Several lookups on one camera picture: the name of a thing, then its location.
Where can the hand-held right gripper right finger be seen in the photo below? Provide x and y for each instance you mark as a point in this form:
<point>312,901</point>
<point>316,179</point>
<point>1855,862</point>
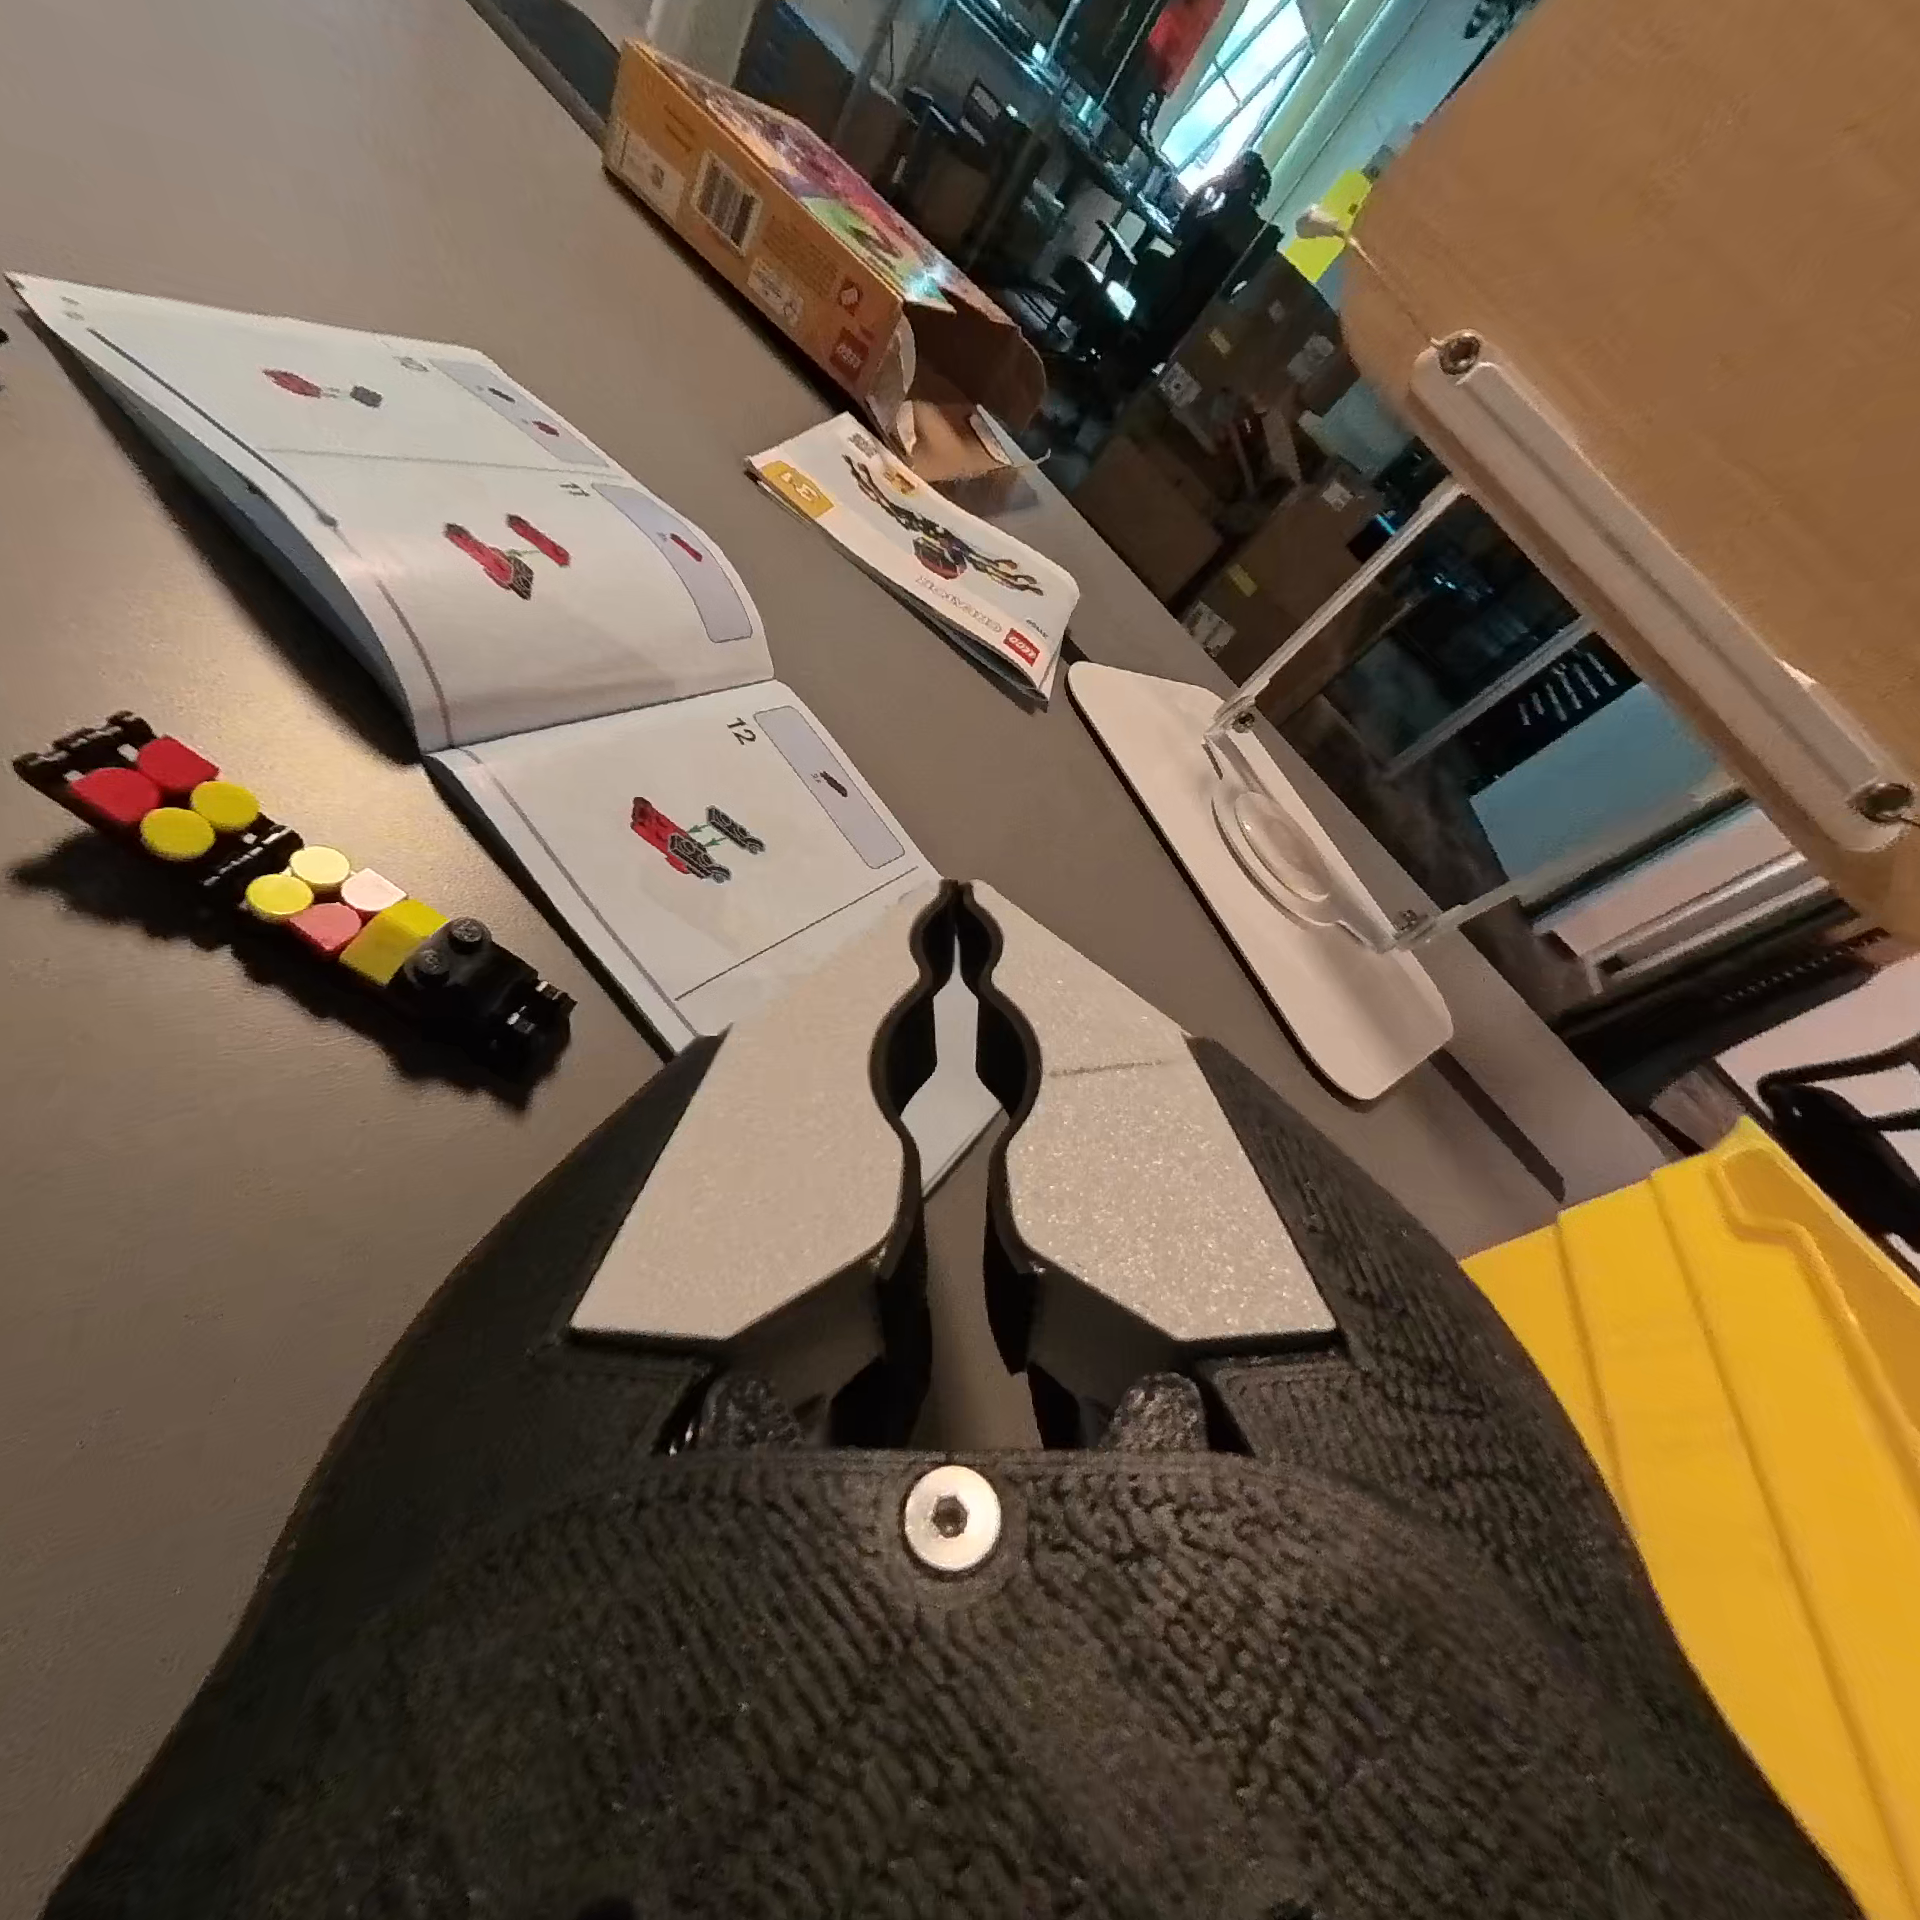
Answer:
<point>1154,1201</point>

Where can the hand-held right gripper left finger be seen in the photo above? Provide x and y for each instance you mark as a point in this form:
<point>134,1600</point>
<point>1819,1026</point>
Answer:
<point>750,1186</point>

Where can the cardboard lego box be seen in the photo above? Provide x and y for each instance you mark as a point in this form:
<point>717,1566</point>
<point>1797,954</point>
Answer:
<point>764,210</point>

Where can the open instruction booklet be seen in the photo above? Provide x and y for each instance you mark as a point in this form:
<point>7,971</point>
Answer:
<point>453,495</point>

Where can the yellow plastic bin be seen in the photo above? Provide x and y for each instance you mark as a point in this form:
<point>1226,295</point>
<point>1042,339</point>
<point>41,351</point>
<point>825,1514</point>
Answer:
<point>1726,1425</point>

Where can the long black yellow red lego strip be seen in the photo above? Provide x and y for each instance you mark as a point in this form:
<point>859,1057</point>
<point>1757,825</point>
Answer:
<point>300,887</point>

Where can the stack of cardboard boxes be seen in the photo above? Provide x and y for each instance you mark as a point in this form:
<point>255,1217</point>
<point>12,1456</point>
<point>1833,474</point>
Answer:
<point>1276,391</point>

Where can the closed instruction booklet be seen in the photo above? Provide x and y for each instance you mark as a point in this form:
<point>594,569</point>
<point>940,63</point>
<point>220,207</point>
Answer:
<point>916,556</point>

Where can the dark metal shelving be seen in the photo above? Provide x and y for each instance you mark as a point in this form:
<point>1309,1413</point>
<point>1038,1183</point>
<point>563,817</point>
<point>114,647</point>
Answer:
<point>1021,119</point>

